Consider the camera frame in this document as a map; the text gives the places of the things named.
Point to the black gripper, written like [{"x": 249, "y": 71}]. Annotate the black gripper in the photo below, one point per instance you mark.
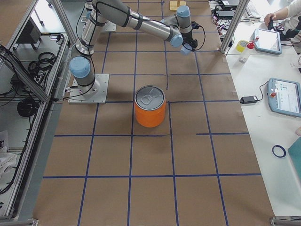
[{"x": 193, "y": 44}]

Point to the person's hand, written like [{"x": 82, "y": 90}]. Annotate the person's hand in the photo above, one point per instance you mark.
[{"x": 269, "y": 17}]

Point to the wooden rack stand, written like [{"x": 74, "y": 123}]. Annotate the wooden rack stand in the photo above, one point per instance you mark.
[{"x": 175, "y": 4}]

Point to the yellow tape roll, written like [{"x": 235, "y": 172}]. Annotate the yellow tape roll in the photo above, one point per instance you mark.
[{"x": 241, "y": 45}]

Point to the orange can with grey lid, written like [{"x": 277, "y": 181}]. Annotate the orange can with grey lid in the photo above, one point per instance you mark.
[{"x": 150, "y": 106}]

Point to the upper teach pendant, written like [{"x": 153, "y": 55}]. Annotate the upper teach pendant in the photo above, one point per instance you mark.
[{"x": 267, "y": 41}]

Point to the teach pendant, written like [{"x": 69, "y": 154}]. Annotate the teach pendant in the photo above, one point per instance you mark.
[
  {"x": 284, "y": 97},
  {"x": 267, "y": 41}
]

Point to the black power adapter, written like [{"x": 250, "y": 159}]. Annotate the black power adapter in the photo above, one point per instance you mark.
[{"x": 248, "y": 100}]

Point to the lower teach pendant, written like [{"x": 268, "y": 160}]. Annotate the lower teach pendant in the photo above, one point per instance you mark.
[{"x": 284, "y": 97}]

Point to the teal board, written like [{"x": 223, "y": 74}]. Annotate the teal board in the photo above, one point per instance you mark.
[{"x": 295, "y": 155}]

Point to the aluminium frame post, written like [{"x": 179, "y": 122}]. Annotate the aluminium frame post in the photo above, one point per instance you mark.
[{"x": 233, "y": 25}]

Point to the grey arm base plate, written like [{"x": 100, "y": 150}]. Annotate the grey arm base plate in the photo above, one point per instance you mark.
[{"x": 91, "y": 95}]

